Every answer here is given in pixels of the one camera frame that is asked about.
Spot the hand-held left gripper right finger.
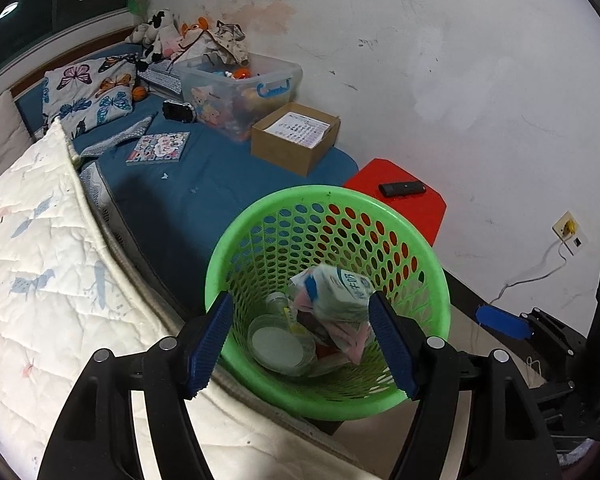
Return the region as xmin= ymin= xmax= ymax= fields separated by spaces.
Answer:
xmin=368 ymin=290 xmax=563 ymax=480

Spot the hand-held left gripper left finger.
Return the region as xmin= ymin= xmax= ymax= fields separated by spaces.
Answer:
xmin=36 ymin=291 xmax=234 ymax=480

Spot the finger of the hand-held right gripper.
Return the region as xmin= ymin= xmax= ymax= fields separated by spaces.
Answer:
xmin=475 ymin=304 xmax=588 ymax=358

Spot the pink wrapper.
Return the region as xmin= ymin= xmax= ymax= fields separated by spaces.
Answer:
xmin=327 ymin=320 xmax=372 ymax=365

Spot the clear plastic lidded bowl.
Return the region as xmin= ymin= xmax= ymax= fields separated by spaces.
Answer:
xmin=247 ymin=314 xmax=317 ymax=376

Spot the white printed plastic packet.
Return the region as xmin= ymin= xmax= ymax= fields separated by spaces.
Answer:
xmin=287 ymin=264 xmax=373 ymax=331

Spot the small clear plastic bottle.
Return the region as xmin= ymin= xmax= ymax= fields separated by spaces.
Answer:
xmin=266 ymin=292 xmax=291 ymax=317

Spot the green perforated plastic basket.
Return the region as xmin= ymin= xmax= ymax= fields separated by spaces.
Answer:
xmin=204 ymin=185 xmax=451 ymax=422

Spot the person's right forearm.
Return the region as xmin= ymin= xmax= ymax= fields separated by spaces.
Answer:
xmin=555 ymin=437 xmax=600 ymax=468

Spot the red plastic stool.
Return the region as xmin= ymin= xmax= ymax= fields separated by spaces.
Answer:
xmin=343 ymin=158 xmax=447 ymax=248

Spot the black remote control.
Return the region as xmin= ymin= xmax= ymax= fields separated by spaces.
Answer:
xmin=378 ymin=180 xmax=427 ymax=198

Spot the blue bed sheet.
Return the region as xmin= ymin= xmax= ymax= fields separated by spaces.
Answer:
xmin=12 ymin=42 xmax=358 ymax=321

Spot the white quilted blanket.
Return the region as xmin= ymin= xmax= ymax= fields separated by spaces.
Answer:
xmin=0 ymin=120 xmax=361 ymax=480

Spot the colourful picture book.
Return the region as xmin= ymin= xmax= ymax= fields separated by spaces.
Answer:
xmin=126 ymin=131 xmax=191 ymax=165

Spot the brown cardboard box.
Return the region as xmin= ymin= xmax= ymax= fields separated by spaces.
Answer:
xmin=250 ymin=102 xmax=342 ymax=177

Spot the grey patterned blanket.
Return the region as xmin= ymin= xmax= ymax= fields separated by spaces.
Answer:
xmin=70 ymin=114 xmax=156 ymax=161

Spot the white calendar sheet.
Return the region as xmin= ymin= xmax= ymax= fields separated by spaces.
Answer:
xmin=265 ymin=111 xmax=329 ymax=148

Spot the black handheld device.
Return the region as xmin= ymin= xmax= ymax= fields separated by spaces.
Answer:
xmin=162 ymin=100 xmax=197 ymax=123

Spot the clear plastic storage box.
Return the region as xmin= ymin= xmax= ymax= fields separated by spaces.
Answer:
xmin=174 ymin=52 xmax=303 ymax=143

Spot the grey keyboard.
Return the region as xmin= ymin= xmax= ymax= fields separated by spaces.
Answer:
xmin=137 ymin=62 xmax=183 ymax=97

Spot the beige headboard cushion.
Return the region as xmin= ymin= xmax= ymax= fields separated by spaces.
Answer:
xmin=0 ymin=89 xmax=37 ymax=193

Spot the butterfly print pillow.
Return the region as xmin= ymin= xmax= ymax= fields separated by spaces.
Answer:
xmin=42 ymin=55 xmax=137 ymax=138

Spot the beige patterned cloth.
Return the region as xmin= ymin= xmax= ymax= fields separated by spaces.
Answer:
xmin=207 ymin=20 xmax=251 ymax=66

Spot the orange plush toy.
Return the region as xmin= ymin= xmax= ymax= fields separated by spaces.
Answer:
xmin=180 ymin=16 xmax=212 ymax=42

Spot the wooden bed headboard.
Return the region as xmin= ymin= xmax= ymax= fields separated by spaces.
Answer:
xmin=0 ymin=27 xmax=141 ymax=106

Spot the black and white cow plush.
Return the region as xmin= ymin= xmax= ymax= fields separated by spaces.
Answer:
xmin=132 ymin=8 xmax=181 ymax=63

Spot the dark window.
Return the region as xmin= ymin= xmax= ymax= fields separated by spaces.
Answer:
xmin=0 ymin=0 xmax=133 ymax=78

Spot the white power cable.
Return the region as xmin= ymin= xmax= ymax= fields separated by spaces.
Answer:
xmin=490 ymin=240 xmax=568 ymax=311

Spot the white wall socket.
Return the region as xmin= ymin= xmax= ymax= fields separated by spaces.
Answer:
xmin=552 ymin=211 xmax=588 ymax=256

